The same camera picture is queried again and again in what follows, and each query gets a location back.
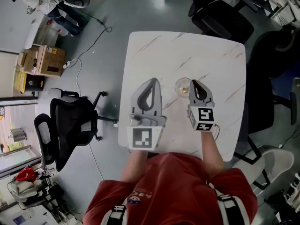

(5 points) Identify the person's right forearm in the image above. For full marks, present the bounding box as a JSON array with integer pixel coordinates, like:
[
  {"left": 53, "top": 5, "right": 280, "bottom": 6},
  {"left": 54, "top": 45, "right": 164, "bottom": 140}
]
[{"left": 201, "top": 129, "right": 225, "bottom": 180}]

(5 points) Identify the black padded office chair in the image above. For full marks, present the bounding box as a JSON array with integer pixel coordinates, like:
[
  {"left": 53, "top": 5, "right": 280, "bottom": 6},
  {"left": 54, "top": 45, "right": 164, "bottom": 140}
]
[{"left": 186, "top": 0, "right": 258, "bottom": 44}]

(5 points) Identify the clear glass cup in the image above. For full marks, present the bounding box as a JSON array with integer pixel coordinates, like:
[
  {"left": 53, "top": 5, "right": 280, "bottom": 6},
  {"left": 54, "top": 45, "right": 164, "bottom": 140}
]
[{"left": 174, "top": 77, "right": 192, "bottom": 98}]

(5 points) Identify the black bin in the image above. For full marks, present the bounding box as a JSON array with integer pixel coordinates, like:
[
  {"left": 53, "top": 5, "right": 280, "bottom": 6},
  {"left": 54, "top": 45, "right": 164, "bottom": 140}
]
[{"left": 24, "top": 74, "right": 45, "bottom": 92}]

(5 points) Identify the brown cardboard box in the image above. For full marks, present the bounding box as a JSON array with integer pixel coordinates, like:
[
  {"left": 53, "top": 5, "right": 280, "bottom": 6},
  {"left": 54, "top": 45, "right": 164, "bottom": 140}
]
[{"left": 17, "top": 45, "right": 67, "bottom": 77}]

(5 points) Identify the white shell chair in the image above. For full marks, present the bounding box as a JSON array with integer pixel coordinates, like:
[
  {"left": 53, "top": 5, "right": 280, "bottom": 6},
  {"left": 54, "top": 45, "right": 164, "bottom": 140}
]
[{"left": 234, "top": 135, "right": 295, "bottom": 192}]

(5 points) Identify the yellow box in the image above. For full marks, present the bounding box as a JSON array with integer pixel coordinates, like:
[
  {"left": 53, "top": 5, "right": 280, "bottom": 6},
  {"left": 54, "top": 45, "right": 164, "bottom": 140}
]
[{"left": 14, "top": 71, "right": 27, "bottom": 93}]

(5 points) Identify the red bag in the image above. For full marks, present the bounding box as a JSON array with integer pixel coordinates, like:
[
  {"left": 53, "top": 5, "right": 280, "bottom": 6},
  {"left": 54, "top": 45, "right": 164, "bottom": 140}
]
[{"left": 15, "top": 167, "right": 37, "bottom": 183}]

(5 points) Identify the black mesh office chair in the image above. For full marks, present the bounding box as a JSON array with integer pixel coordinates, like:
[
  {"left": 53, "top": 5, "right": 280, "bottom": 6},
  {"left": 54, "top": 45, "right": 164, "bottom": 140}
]
[{"left": 34, "top": 87, "right": 119, "bottom": 173}]

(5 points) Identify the black floor cable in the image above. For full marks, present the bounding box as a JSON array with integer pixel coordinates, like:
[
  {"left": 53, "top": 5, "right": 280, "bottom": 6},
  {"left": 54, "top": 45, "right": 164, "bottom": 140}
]
[{"left": 70, "top": 8, "right": 113, "bottom": 63}]

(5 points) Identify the person's left forearm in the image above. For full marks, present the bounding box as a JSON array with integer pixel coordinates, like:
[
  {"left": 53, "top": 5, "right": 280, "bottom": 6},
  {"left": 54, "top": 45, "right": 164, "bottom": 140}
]
[{"left": 120, "top": 148, "right": 149, "bottom": 183}]

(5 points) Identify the white cable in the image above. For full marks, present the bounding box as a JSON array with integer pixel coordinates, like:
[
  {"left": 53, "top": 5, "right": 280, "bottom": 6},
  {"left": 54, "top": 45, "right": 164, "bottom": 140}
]
[{"left": 70, "top": 58, "right": 83, "bottom": 97}]

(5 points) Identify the person's red shirt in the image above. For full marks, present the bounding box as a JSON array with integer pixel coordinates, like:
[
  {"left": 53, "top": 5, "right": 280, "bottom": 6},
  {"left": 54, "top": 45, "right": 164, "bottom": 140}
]
[{"left": 82, "top": 152, "right": 259, "bottom": 225}]

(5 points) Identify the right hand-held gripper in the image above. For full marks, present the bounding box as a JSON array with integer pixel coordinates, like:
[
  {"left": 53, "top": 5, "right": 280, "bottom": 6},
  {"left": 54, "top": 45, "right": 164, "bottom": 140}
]
[{"left": 186, "top": 79, "right": 220, "bottom": 133}]

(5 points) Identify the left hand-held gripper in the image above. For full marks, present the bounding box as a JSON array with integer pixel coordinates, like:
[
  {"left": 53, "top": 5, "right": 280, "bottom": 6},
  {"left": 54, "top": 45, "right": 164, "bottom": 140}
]
[{"left": 126, "top": 78, "right": 168, "bottom": 151}]

